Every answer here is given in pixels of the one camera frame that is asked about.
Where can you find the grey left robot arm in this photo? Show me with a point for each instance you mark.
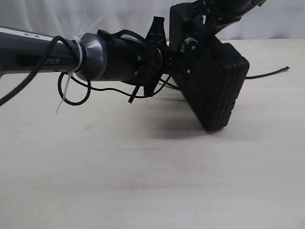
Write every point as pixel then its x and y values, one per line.
pixel 31 53

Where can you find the white backdrop curtain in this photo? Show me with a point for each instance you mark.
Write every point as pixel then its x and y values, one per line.
pixel 276 19

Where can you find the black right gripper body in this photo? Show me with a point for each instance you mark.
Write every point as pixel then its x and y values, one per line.
pixel 212 16

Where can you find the black plastic case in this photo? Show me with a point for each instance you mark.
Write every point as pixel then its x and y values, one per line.
pixel 216 76

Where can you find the white zip tie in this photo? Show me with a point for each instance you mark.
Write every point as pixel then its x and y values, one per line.
pixel 77 37

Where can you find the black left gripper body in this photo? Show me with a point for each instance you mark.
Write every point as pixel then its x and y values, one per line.
pixel 141 61

